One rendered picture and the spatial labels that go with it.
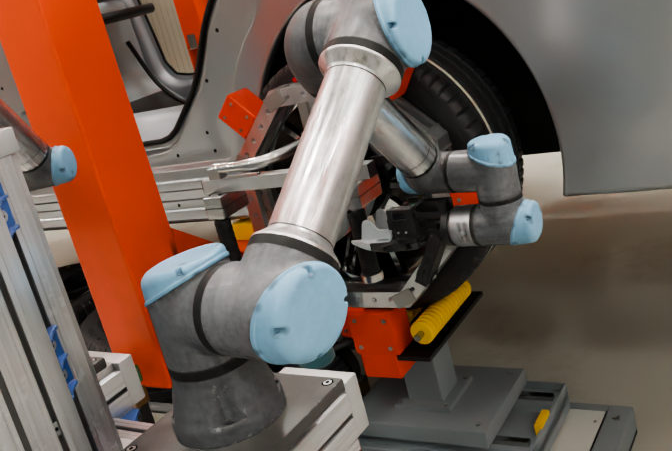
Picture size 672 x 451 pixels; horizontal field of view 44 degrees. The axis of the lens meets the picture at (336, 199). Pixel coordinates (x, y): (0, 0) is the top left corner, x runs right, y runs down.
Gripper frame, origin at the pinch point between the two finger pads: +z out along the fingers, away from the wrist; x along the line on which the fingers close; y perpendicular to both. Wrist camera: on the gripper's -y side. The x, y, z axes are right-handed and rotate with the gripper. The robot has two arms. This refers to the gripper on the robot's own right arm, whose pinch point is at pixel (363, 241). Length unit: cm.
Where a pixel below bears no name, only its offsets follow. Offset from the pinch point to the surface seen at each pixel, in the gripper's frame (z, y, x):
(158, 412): 73, -44, 1
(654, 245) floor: -9, -83, -189
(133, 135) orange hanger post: 56, 27, -4
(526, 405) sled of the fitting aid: -5, -67, -48
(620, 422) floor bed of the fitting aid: -26, -75, -55
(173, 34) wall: 436, 31, -445
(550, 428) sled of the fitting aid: -12, -69, -42
